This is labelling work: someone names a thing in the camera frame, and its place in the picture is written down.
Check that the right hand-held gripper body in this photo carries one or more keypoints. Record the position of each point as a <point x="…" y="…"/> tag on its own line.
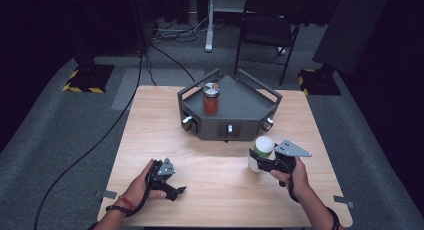
<point x="286" y="156"/>

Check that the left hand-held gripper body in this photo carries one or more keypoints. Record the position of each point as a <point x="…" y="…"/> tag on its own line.
<point x="159" y="178"/>

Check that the white jar with green band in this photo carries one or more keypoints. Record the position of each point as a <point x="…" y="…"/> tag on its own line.
<point x="263" y="146"/>

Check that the grey corner shelf rack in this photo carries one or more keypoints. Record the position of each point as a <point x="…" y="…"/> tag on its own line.
<point x="240" y="101"/>

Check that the glass jar with metal lid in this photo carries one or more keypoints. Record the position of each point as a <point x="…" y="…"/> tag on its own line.
<point x="211" y="100"/>

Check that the person's left hand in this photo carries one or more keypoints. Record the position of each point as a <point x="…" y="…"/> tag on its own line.
<point x="140" y="188"/>

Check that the person's right hand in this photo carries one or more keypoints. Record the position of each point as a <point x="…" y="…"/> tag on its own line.
<point x="298" y="181"/>

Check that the grey tape piece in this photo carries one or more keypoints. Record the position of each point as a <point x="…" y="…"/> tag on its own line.
<point x="107" y="194"/>
<point x="344" y="201"/>

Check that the black wristband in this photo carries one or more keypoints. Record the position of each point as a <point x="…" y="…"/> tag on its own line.
<point x="335" y="220"/>

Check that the black stand base hazard tape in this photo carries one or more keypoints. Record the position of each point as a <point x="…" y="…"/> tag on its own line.
<point x="88" y="78"/>
<point x="320" y="83"/>

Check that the black folding chair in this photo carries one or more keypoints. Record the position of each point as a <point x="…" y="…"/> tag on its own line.
<point x="266" y="30"/>

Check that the grey upright panel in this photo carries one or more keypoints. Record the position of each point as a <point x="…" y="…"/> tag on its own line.
<point x="350" y="26"/>

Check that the white desk leg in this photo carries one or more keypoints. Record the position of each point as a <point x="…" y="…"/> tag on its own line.
<point x="210" y="23"/>

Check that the black stand pole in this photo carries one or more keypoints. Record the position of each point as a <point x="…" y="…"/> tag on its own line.
<point x="139" y="20"/>

